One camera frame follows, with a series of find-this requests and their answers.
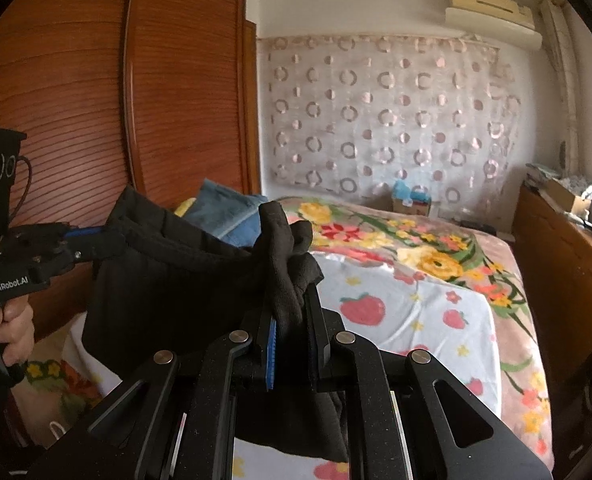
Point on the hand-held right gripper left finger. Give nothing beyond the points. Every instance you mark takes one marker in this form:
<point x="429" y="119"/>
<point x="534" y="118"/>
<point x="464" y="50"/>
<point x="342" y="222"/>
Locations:
<point x="271" y="355"/>

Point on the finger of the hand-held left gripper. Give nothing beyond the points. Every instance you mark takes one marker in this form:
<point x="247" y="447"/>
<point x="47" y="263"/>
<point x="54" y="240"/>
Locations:
<point x="98" y="251"/>
<point x="86" y="231"/>

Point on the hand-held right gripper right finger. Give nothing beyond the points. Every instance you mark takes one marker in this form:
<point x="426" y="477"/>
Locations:
<point x="316" y="350"/>

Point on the black pants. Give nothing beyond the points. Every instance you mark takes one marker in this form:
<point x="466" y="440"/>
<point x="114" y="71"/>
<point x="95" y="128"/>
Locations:
<point x="186" y="285"/>

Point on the person's left hand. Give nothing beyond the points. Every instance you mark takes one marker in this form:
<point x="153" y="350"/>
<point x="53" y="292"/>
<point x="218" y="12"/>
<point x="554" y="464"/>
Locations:
<point x="18" y="330"/>

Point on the white strawberry print towel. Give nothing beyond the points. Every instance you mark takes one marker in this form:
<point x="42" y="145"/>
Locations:
<point x="426" y="320"/>

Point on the folded blue jeans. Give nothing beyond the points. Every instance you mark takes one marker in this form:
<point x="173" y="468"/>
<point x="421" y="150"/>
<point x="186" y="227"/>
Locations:
<point x="226" y="212"/>

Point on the wooden wardrobe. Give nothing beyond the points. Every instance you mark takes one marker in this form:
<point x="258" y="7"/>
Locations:
<point x="126" y="90"/>

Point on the pink floral blanket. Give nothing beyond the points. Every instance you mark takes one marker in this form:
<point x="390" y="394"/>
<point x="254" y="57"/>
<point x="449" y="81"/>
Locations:
<point x="456" y="250"/>

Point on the small box with blue items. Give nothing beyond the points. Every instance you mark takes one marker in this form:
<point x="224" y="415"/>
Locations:
<point x="410" y="197"/>

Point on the sheer circle pattern curtain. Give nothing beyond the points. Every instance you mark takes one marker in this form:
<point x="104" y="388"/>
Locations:
<point x="386" y="110"/>

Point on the wooden side cabinet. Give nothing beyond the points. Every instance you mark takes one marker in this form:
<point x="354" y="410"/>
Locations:
<point x="556" y="270"/>

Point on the open cardboard box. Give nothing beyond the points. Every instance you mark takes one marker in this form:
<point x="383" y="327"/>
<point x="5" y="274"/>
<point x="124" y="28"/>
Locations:
<point x="568" y="195"/>

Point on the white lace window curtain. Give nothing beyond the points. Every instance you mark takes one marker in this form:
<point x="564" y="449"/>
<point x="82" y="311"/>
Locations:
<point x="561" y="80"/>

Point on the wall air conditioner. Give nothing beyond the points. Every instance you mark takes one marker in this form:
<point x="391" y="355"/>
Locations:
<point x="491" y="12"/>

